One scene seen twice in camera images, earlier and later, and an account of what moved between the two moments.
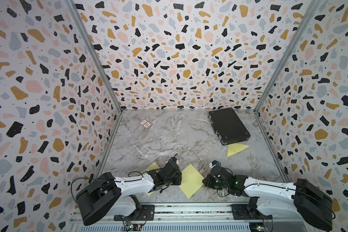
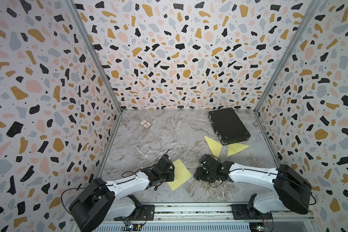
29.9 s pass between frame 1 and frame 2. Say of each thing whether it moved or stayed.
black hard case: stayed
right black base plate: stayed
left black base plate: stayed
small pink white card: stayed
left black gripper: moved
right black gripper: moved
